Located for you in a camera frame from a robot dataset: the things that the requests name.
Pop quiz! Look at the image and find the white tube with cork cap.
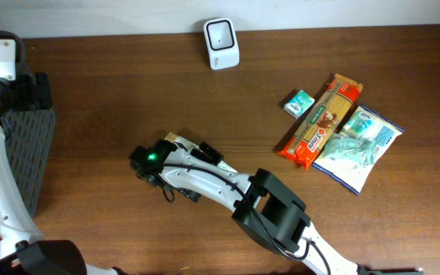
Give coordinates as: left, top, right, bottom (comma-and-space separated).
164, 132, 237, 173

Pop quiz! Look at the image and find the small teal tissue pack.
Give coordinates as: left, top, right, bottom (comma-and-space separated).
283, 89, 315, 119

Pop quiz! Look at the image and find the orange spaghetti package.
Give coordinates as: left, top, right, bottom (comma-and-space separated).
278, 73, 364, 170

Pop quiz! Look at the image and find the teal wet wipes pouch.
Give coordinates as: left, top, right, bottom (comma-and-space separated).
319, 134, 376, 165

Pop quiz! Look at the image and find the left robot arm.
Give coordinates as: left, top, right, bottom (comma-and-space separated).
0, 31, 123, 274

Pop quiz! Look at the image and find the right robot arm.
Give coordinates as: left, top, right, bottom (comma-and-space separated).
129, 139, 371, 275

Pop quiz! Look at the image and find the white barcode scanner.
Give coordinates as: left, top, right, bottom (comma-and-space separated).
203, 18, 240, 70

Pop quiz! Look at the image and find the grey plastic basket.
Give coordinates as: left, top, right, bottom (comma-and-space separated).
0, 31, 57, 217

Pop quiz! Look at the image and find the black right camera cable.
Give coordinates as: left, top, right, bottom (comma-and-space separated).
160, 163, 332, 275

